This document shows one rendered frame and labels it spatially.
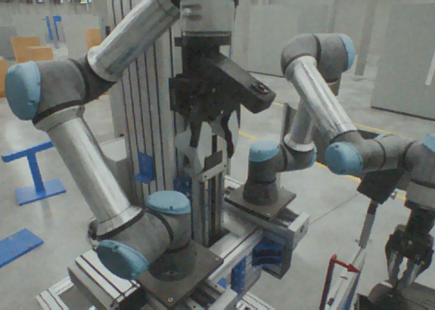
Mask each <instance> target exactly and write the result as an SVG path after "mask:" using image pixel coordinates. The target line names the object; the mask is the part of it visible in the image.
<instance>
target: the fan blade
mask: <svg viewBox="0 0 435 310"><path fill-rule="evenodd" d="M383 290H385V291H387V292H389V293H390V294H394V295H396V296H397V297H396V298H395V299H393V298H389V297H388V296H386V295H385V294H382V292H383ZM367 299H369V300H370V301H371V302H372V303H373V304H375V305H377V306H379V307H381V308H383V309H384V310H435V288H430V287H428V286H425V285H420V284H418V283H416V282H414V281H413V282H411V284H410V285H408V286H407V287H405V288H403V289H400V290H396V289H393V288H392V287H389V286H387V285H384V284H381V282H380V283H378V284H377V285H375V286H374V287H373V288H372V290H371V292H370V293H369V294H368V297H367Z"/></svg>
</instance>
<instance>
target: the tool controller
mask: <svg viewBox="0 0 435 310"><path fill-rule="evenodd" d="M407 172H408V171H405V170H401V169H398V168H393V169H387V170H378V171H366V173H365V174H364V177H363V179H362V180H361V182H360V185H358V187H357V189H356V191H358V192H360V193H361V194H363V195H364V196H366V197H368V198H369V199H372V200H374V201H375V202H378V203H380V204H381V205H382V204H383V203H384V202H386V200H388V199H389V198H390V199H395V198H396V196H397V194H398V193H399V191H398V190H397V189H396V188H397V187H398V185H399V183H400V182H401V181H402V180H403V177H404V176H406V174H407Z"/></svg>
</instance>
